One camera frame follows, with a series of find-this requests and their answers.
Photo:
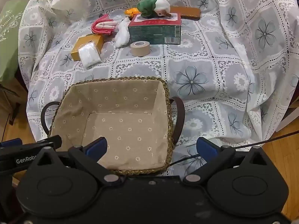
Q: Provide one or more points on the yellow cardboard box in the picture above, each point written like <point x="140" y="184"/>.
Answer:
<point x="87" y="40"/>

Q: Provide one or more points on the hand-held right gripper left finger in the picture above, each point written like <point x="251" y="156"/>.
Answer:
<point x="98" y="145"/>

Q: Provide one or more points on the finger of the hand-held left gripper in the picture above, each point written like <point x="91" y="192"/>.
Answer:
<point x="35" y="144"/>
<point x="10" y="143"/>

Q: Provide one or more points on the red and green cardboard box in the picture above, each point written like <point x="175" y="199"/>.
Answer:
<point x="154" y="32"/>

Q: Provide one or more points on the fabric-lined woven basket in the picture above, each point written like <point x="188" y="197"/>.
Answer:
<point x="130" y="121"/>

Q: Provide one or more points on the beige tape roll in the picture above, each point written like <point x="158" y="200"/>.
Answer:
<point x="134" y="50"/>

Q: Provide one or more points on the white floral lace tablecloth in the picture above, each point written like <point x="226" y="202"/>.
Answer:
<point x="198" y="58"/>

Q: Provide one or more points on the green plush doll white hat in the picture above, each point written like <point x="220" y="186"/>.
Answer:
<point x="149" y="7"/>

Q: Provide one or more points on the pink striped cloth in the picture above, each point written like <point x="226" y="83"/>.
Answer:
<point x="98" y="29"/>

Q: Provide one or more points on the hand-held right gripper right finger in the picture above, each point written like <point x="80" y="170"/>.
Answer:
<point x="205" y="145"/>

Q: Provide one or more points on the white cotton fluff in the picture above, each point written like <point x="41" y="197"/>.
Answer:
<point x="122" y="36"/>

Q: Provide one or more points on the white tissue packet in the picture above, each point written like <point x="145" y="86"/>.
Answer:
<point x="88" y="56"/>

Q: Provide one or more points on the green paper bag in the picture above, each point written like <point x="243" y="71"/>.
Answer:
<point x="9" y="39"/>

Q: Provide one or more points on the orange-brown leather wallet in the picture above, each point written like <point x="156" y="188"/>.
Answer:
<point x="189" y="12"/>

